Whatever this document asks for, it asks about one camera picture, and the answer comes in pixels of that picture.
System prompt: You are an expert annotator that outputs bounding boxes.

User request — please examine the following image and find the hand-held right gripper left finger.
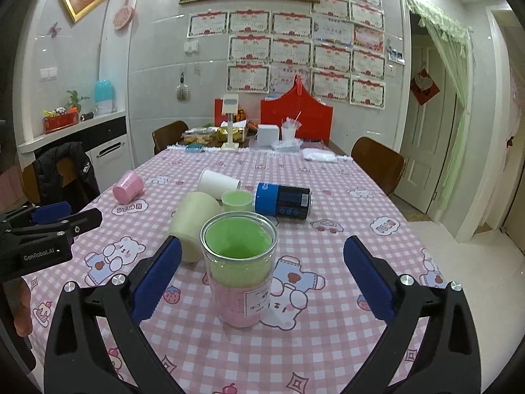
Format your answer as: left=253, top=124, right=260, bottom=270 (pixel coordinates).
left=44, top=235, right=193, bottom=394

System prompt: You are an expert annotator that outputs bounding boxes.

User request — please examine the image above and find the pink checked tablecloth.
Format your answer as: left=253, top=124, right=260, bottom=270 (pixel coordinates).
left=22, top=147, right=452, bottom=394

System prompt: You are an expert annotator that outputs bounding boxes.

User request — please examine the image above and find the red gift box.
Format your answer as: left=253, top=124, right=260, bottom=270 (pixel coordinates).
left=42, top=114, right=80, bottom=134

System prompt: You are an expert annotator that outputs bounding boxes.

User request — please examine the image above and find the pink wall ornament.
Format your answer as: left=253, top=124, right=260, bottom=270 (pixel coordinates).
left=113, top=0, right=137, bottom=30

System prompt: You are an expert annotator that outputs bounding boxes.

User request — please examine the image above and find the white plastic bag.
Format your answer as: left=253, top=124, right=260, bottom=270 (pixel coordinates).
left=303, top=148, right=353, bottom=164

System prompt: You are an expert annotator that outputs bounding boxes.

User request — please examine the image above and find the cream cup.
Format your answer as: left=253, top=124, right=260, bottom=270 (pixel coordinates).
left=168, top=191, right=222, bottom=264

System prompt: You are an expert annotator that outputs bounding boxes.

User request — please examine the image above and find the white cabinet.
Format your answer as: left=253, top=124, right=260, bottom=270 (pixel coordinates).
left=16, top=111, right=136, bottom=191

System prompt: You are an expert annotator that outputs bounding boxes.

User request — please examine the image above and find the green curtain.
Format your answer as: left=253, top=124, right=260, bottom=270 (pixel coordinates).
left=404, top=0, right=475, bottom=203

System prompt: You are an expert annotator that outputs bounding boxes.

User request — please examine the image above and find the red door ornament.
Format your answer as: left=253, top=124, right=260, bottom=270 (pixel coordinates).
left=410, top=69, right=441, bottom=107

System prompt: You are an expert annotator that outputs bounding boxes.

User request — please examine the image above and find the white door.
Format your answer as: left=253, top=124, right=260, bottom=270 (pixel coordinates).
left=400, top=33, right=457, bottom=214

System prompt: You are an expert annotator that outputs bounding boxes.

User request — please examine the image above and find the brown wooden chair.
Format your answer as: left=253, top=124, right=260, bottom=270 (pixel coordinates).
left=152, top=121, right=190, bottom=156
left=351, top=137, right=407, bottom=197
left=20, top=156, right=83, bottom=207

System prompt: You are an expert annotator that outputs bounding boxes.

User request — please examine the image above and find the white paper cup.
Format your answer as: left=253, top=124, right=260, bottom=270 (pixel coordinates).
left=198, top=168, right=241, bottom=203

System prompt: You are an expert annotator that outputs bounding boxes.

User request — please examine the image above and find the clear cup with green liner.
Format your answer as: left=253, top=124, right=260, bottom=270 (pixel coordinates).
left=199, top=211, right=280, bottom=329

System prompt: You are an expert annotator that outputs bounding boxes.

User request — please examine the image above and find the group of wall certificates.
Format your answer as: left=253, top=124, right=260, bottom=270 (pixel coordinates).
left=187, top=0, right=387, bottom=111

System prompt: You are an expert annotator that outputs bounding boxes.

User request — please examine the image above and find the white box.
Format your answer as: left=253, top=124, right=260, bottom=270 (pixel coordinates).
left=256, top=124, right=281, bottom=147

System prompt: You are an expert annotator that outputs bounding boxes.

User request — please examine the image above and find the dark red box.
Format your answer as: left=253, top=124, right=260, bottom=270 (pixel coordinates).
left=213, top=98, right=239, bottom=127

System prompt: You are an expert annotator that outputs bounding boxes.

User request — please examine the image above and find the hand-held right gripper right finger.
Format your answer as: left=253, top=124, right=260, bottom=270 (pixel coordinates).
left=340, top=236, right=481, bottom=394

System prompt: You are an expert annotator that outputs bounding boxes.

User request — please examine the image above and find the gold snack packet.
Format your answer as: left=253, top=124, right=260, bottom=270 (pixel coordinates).
left=215, top=126, right=249, bottom=142

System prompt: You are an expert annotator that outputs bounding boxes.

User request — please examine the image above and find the white cup with straws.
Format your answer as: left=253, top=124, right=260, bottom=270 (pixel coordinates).
left=281, top=112, right=303, bottom=142

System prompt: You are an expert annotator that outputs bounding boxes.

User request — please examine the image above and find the clear plastic bag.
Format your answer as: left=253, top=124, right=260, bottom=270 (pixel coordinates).
left=271, top=140, right=304, bottom=153

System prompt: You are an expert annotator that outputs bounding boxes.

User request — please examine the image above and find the black jacket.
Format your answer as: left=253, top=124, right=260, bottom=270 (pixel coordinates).
left=33, top=142, right=101, bottom=211

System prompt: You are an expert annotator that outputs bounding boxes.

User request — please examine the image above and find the person's left hand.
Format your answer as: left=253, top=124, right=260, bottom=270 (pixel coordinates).
left=13, top=280, right=33, bottom=334

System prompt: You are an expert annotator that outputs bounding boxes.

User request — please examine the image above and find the pink cup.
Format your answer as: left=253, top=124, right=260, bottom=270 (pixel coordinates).
left=112, top=171, right=144, bottom=204

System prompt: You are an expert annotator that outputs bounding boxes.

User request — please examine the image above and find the white desk lamp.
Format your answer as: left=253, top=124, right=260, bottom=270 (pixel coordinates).
left=220, top=94, right=241, bottom=149

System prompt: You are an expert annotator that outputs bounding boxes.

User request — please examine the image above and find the small green cup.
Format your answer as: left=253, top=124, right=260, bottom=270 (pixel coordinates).
left=221, top=190, right=254, bottom=214

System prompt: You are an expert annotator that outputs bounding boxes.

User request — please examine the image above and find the blue drink can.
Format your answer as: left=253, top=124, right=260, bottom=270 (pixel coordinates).
left=253, top=181, right=314, bottom=223

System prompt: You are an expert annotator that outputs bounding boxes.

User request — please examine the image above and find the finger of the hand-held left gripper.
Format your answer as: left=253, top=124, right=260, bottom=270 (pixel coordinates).
left=0, top=208, right=103, bottom=242
left=0, top=201, right=74, bottom=229

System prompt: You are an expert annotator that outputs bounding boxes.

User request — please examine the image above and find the small green plant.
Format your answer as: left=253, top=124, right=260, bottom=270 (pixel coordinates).
left=66, top=90, right=91, bottom=114

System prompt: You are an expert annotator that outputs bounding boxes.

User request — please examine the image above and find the blue and white humidifier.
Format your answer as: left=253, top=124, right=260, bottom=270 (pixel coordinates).
left=94, top=80, right=118, bottom=114

